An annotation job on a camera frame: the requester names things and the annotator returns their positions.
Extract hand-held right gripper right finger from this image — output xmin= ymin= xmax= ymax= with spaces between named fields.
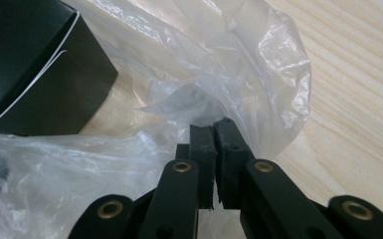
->
xmin=213 ymin=117 xmax=345 ymax=239

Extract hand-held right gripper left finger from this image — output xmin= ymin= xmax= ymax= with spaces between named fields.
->
xmin=138 ymin=123 xmax=218 ymax=239

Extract clear plastic bag smiley print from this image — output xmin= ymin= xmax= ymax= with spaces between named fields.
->
xmin=0 ymin=0 xmax=312 ymax=239

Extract black box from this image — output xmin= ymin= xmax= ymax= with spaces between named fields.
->
xmin=0 ymin=0 xmax=119 ymax=137

